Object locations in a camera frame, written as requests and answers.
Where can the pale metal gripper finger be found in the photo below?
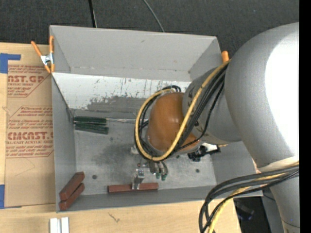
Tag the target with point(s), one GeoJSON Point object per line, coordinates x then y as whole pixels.
{"type": "Point", "coordinates": [134, 182]}
{"type": "Point", "coordinates": [140, 176]}

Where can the red-brown flat block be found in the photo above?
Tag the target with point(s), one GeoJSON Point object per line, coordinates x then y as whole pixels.
{"type": "Point", "coordinates": [72, 185]}
{"type": "Point", "coordinates": [121, 188]}
{"type": "Point", "coordinates": [73, 198]}

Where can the grey metal bin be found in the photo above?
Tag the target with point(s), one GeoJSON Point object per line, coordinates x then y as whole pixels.
{"type": "Point", "coordinates": [109, 159]}

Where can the dark green flat block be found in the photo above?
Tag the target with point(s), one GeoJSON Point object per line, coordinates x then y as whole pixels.
{"type": "Point", "coordinates": [90, 120]}
{"type": "Point", "coordinates": [92, 128]}

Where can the brown cardboard board, red print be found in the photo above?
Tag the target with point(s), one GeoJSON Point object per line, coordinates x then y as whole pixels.
{"type": "Point", "coordinates": [29, 173]}

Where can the black cylinder on white bracket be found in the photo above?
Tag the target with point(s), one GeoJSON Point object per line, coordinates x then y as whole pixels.
{"type": "Point", "coordinates": [202, 152]}

